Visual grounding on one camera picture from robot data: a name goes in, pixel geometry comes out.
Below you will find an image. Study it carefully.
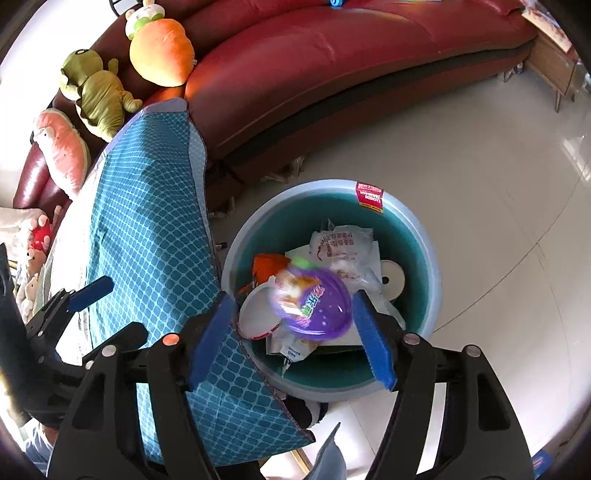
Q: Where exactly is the pink radish plush toy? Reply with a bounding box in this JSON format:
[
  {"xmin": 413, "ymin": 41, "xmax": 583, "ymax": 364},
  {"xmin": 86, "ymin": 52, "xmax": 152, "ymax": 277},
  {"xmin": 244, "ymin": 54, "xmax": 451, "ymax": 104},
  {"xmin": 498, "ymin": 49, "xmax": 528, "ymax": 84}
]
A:
[{"xmin": 32, "ymin": 109, "xmax": 90, "ymax": 200}]

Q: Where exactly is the orange snack packet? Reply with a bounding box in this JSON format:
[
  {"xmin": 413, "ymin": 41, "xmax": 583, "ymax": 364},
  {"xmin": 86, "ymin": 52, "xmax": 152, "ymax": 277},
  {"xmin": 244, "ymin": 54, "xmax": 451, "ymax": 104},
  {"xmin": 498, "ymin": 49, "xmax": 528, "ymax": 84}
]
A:
[{"xmin": 238, "ymin": 253, "xmax": 291, "ymax": 296}]

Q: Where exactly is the light blue torn paper wrapper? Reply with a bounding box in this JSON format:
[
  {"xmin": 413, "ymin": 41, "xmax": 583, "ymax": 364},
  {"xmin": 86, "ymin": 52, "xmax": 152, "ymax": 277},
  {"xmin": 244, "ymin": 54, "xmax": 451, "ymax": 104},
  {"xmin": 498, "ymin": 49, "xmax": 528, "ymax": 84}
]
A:
[{"xmin": 268, "ymin": 330, "xmax": 319, "ymax": 363}]

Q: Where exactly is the cream teddy bear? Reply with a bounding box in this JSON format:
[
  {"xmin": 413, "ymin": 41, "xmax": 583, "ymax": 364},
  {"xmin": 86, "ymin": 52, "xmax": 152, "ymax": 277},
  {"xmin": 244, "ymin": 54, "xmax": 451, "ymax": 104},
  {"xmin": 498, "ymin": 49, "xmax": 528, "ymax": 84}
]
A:
[{"xmin": 18, "ymin": 274, "xmax": 40, "ymax": 315}]

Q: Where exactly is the teal round plastic bin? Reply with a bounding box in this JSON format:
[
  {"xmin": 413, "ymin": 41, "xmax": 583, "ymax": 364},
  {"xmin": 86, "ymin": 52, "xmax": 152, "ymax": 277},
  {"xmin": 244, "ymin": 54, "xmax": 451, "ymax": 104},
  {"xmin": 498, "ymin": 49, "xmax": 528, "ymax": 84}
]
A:
[{"xmin": 222, "ymin": 180, "xmax": 444, "ymax": 401}]

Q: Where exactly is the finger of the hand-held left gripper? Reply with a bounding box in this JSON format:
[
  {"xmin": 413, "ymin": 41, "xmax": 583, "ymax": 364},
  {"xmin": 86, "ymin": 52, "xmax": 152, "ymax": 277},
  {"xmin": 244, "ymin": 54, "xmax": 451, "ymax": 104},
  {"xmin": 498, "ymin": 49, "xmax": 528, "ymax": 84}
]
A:
[
  {"xmin": 25, "ymin": 276, "xmax": 115, "ymax": 344},
  {"xmin": 83, "ymin": 322, "xmax": 149, "ymax": 370}
]

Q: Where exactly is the white cloth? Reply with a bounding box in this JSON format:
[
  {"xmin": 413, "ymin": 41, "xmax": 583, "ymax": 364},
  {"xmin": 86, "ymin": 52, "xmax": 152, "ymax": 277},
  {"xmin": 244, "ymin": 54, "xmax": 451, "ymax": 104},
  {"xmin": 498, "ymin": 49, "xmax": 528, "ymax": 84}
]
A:
[{"xmin": 0, "ymin": 208, "xmax": 47, "ymax": 232}]

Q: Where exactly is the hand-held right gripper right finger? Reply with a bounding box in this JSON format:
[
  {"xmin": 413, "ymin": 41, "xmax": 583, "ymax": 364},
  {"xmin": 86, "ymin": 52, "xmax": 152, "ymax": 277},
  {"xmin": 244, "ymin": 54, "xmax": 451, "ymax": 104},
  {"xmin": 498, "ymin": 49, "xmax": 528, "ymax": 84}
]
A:
[{"xmin": 352, "ymin": 290, "xmax": 543, "ymax": 480}]

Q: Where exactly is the blue and beige patterned blanket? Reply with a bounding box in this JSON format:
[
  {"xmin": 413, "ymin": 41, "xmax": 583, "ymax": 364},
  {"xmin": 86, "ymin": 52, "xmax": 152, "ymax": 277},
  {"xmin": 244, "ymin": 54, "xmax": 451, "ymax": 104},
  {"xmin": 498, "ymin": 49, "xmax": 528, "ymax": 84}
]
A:
[{"xmin": 39, "ymin": 99, "xmax": 315, "ymax": 467}]

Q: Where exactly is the purple and green capsule egg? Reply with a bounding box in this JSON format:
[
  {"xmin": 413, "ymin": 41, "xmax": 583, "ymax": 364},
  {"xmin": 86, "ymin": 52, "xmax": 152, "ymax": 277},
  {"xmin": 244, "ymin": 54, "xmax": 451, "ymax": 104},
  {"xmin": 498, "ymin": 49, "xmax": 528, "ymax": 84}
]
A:
[{"xmin": 272, "ymin": 261, "xmax": 354, "ymax": 340}]

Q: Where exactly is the wooden side cabinet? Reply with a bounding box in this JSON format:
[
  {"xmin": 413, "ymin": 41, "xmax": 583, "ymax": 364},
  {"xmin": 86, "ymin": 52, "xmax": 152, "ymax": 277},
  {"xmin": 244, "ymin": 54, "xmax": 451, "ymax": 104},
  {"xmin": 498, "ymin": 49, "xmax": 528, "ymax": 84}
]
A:
[{"xmin": 522, "ymin": 9, "xmax": 583, "ymax": 112}]

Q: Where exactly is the white plastic bag red print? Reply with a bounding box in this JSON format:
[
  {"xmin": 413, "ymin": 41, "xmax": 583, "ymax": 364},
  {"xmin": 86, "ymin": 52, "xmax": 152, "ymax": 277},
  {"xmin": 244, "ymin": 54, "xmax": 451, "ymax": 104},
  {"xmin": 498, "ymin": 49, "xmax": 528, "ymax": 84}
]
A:
[{"xmin": 309, "ymin": 224, "xmax": 384, "ymax": 296}]

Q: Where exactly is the dark red leather sofa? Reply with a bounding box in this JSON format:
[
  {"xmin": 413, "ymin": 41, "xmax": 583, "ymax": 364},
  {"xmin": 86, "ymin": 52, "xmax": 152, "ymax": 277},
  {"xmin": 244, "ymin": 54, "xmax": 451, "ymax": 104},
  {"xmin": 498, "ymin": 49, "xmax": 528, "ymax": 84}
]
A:
[{"xmin": 11, "ymin": 0, "xmax": 541, "ymax": 208}]

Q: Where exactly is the green dinosaur plush toy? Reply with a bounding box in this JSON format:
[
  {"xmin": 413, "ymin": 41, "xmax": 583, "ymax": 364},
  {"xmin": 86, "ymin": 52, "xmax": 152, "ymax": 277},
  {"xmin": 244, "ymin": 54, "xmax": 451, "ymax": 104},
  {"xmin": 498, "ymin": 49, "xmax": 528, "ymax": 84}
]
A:
[{"xmin": 60, "ymin": 48, "xmax": 143, "ymax": 141}]

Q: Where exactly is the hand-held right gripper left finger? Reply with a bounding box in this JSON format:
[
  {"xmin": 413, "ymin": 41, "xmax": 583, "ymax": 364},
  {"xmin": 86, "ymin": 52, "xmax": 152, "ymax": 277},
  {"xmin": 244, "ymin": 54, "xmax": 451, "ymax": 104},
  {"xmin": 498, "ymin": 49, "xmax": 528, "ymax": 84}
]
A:
[{"xmin": 46, "ymin": 291, "xmax": 238, "ymax": 480}]

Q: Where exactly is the brown teddy bear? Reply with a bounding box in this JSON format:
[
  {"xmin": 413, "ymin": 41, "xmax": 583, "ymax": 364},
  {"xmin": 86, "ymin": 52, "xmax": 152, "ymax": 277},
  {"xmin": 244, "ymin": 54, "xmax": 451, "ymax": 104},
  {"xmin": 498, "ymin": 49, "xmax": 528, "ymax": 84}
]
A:
[{"xmin": 28, "ymin": 247, "xmax": 47, "ymax": 278}]

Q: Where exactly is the orange carrot bunny plush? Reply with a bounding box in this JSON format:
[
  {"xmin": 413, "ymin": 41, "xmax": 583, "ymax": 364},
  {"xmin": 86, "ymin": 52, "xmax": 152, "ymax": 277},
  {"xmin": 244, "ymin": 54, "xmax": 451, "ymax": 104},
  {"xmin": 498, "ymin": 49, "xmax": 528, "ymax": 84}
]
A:
[{"xmin": 124, "ymin": 0, "xmax": 197, "ymax": 88}]

